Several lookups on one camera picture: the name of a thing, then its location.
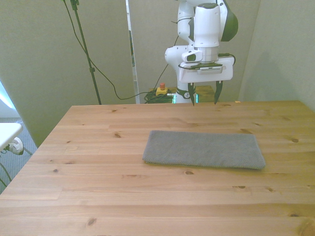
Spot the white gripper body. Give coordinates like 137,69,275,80
178,57,234,84

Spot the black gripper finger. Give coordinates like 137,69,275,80
213,81,224,105
188,82,196,107

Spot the grey towel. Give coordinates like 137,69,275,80
142,130,267,171

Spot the yellow emergency stop button box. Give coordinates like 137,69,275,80
155,83,169,97

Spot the white vertical partition strip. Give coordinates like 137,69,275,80
125,0,141,104

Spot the black tripod stand pole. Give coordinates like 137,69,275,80
69,0,102,105

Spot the white plug adapter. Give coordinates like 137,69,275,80
6,137,25,156

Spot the white side table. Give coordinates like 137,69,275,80
0,122,23,151

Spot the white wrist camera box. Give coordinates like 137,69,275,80
181,50,204,63

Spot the coiled dark cable bundle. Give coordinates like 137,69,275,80
143,90,176,104

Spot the long black cable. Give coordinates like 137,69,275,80
62,0,158,100

